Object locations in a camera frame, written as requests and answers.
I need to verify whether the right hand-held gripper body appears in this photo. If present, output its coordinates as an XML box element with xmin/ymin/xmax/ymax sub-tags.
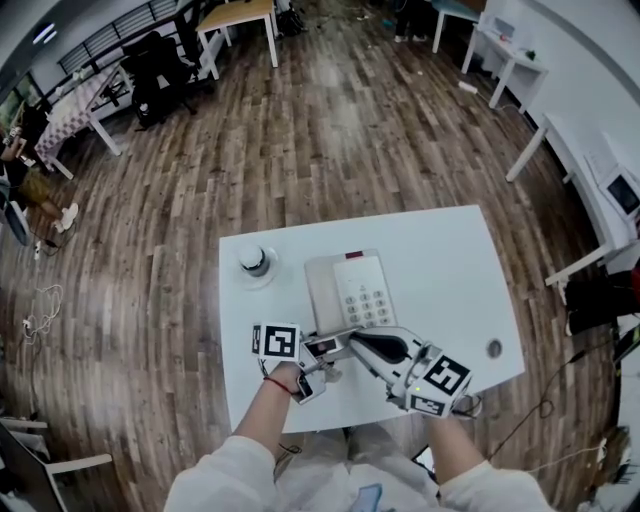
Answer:
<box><xmin>384</xmin><ymin>344</ymin><xmax>474</xmax><ymax>419</ymax></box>

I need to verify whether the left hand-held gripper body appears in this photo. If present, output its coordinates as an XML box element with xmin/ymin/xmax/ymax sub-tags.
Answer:
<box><xmin>251</xmin><ymin>322</ymin><xmax>332</xmax><ymax>405</ymax></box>

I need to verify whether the white desk telephone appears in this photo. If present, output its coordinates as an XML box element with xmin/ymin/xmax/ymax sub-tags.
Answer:
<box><xmin>303</xmin><ymin>248</ymin><xmax>399</xmax><ymax>334</ymax></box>

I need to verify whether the person's right forearm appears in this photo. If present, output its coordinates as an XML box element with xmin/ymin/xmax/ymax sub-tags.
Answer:
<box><xmin>424</xmin><ymin>412</ymin><xmax>494</xmax><ymax>486</ymax></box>

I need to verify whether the person's left forearm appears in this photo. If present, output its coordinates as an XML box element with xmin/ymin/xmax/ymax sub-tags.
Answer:
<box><xmin>232</xmin><ymin>362</ymin><xmax>301</xmax><ymax>459</ymax></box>

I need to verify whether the white work table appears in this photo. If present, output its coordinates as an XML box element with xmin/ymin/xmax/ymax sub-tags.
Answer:
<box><xmin>218</xmin><ymin>203</ymin><xmax>526</xmax><ymax>434</ymax></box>

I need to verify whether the black office chair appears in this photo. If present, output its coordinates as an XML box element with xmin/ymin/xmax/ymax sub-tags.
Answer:
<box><xmin>121</xmin><ymin>30</ymin><xmax>214</xmax><ymax>132</ymax></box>

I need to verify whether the white-capped grey canister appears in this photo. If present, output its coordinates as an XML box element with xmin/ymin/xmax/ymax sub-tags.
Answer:
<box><xmin>237</xmin><ymin>243</ymin><xmax>271</xmax><ymax>277</ymax></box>

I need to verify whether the light blue cloth piece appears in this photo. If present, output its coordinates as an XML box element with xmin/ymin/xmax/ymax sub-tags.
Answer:
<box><xmin>355</xmin><ymin>482</ymin><xmax>384</xmax><ymax>512</ymax></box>

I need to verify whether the person's white shirt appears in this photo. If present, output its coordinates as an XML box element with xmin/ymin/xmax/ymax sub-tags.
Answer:
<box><xmin>164</xmin><ymin>424</ymin><xmax>556</xmax><ymax>512</ymax></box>

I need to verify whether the long white table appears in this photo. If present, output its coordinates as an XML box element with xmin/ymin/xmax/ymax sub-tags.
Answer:
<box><xmin>504</xmin><ymin>112</ymin><xmax>640</xmax><ymax>291</ymax></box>

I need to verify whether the white screen device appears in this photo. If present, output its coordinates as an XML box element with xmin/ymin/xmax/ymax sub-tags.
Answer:
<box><xmin>597</xmin><ymin>162</ymin><xmax>640</xmax><ymax>221</ymax></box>

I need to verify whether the small white side table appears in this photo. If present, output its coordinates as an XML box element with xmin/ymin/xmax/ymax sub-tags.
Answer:
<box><xmin>459</xmin><ymin>22</ymin><xmax>550</xmax><ymax>114</ymax></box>

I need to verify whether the checkered cloth table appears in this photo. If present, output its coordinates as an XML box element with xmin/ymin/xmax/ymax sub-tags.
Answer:
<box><xmin>34</xmin><ymin>62</ymin><xmax>136</xmax><ymax>180</ymax></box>

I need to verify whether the black bag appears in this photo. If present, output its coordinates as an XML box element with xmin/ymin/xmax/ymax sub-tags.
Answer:
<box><xmin>277</xmin><ymin>9</ymin><xmax>306</xmax><ymax>39</ymax></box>

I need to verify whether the teal-top white table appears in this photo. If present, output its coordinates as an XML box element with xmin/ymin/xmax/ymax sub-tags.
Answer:
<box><xmin>430</xmin><ymin>0</ymin><xmax>484</xmax><ymax>54</ymax></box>

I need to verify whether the wooden-top white table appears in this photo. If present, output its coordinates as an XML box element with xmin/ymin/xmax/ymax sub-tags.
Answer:
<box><xmin>195</xmin><ymin>0</ymin><xmax>280</xmax><ymax>81</ymax></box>

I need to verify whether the black metal railing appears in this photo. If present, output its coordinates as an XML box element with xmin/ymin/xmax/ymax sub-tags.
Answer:
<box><xmin>57</xmin><ymin>0</ymin><xmax>181</xmax><ymax>76</ymax></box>

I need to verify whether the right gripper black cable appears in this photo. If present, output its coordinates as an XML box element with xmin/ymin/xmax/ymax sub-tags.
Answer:
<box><xmin>449</xmin><ymin>394</ymin><xmax>484</xmax><ymax>419</ymax></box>

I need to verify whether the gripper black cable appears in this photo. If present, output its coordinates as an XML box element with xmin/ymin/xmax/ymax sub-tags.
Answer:
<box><xmin>449</xmin><ymin>394</ymin><xmax>484</xmax><ymax>419</ymax></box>
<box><xmin>273</xmin><ymin>442</ymin><xmax>304</xmax><ymax>471</ymax></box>

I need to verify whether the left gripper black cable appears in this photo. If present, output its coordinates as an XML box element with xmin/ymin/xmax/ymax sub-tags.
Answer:
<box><xmin>273</xmin><ymin>442</ymin><xmax>304</xmax><ymax>471</ymax></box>

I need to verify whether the long black floor cable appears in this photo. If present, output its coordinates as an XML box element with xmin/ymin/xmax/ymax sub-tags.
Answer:
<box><xmin>487</xmin><ymin>339</ymin><xmax>621</xmax><ymax>461</ymax></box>

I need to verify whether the long white floor cable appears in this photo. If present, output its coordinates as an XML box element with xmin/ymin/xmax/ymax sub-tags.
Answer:
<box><xmin>524</xmin><ymin>444</ymin><xmax>606</xmax><ymax>474</ymax></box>

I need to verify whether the tangled white floor cable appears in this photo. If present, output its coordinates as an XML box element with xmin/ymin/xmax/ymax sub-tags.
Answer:
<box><xmin>22</xmin><ymin>283</ymin><xmax>65</xmax><ymax>341</ymax></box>

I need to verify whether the dark-top white-frame table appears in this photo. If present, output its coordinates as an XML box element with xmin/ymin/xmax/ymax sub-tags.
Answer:
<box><xmin>0</xmin><ymin>417</ymin><xmax>114</xmax><ymax>512</ymax></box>

